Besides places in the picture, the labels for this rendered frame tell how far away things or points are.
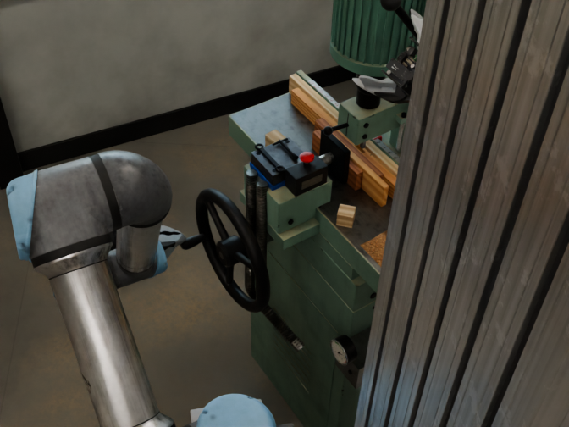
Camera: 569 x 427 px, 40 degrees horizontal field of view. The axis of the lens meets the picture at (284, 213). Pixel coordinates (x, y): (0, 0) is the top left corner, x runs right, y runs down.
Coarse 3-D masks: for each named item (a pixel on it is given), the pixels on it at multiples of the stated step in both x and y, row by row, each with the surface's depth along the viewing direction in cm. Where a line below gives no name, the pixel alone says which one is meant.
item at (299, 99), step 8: (296, 88) 187; (296, 96) 185; (304, 96) 184; (296, 104) 187; (304, 104) 183; (312, 104) 182; (304, 112) 185; (312, 112) 181; (320, 112) 180; (312, 120) 183; (328, 120) 178; (344, 136) 174; (352, 144) 172; (368, 152) 171; (376, 160) 169; (384, 168) 167; (384, 176) 165; (392, 176) 165; (392, 184) 164; (392, 192) 165
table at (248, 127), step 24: (288, 96) 191; (240, 120) 184; (264, 120) 184; (288, 120) 184; (240, 144) 185; (264, 144) 178; (240, 192) 171; (336, 192) 167; (360, 192) 167; (336, 216) 162; (360, 216) 162; (384, 216) 162; (288, 240) 162; (336, 240) 161; (360, 240) 158; (360, 264) 157
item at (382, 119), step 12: (348, 108) 160; (360, 108) 160; (384, 108) 161; (396, 108) 163; (348, 120) 161; (360, 120) 158; (372, 120) 160; (384, 120) 163; (348, 132) 163; (360, 132) 161; (372, 132) 163; (384, 132) 165
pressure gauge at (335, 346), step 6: (342, 336) 167; (330, 342) 168; (336, 342) 166; (342, 342) 165; (348, 342) 165; (336, 348) 168; (342, 348) 164; (348, 348) 165; (354, 348) 165; (336, 354) 169; (342, 354) 166; (348, 354) 164; (354, 354) 165; (342, 360) 167; (348, 360) 165
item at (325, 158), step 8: (328, 136) 166; (320, 144) 170; (328, 144) 167; (336, 144) 164; (320, 152) 171; (328, 152) 167; (336, 152) 165; (344, 152) 162; (328, 160) 166; (336, 160) 166; (344, 160) 164; (328, 168) 171; (336, 168) 168; (344, 168) 165; (336, 176) 169; (344, 176) 167
